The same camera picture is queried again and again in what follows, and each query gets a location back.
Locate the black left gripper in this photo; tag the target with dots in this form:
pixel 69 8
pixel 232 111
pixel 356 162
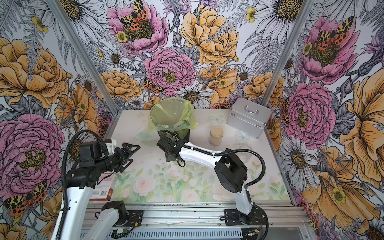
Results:
pixel 122 158

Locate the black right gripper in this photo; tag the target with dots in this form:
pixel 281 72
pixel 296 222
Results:
pixel 168 157

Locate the glass jar beige lid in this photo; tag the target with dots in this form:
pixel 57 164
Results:
pixel 216 136
pixel 244 156

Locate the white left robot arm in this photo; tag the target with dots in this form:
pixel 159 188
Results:
pixel 78 186

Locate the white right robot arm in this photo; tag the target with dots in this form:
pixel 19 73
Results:
pixel 230 170

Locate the black mesh waste bin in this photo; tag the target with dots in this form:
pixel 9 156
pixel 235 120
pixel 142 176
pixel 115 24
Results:
pixel 183 134

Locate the green plastic bin liner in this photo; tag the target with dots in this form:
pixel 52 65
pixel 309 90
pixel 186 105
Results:
pixel 172 114

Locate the pink red packet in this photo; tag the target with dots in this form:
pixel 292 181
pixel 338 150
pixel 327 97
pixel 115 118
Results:
pixel 104 188

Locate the silver metal case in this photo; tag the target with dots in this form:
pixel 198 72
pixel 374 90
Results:
pixel 248 117

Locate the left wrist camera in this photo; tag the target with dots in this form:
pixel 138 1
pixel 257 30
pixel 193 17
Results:
pixel 111 145

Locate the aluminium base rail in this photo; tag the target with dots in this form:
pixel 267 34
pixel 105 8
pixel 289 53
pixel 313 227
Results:
pixel 275 220

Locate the aluminium frame post left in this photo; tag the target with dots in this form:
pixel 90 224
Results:
pixel 77 44

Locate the aluminium frame post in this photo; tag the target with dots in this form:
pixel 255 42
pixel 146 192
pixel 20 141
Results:
pixel 291 40
pixel 77 44

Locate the aluminium frame post right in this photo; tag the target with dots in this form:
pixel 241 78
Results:
pixel 291 40

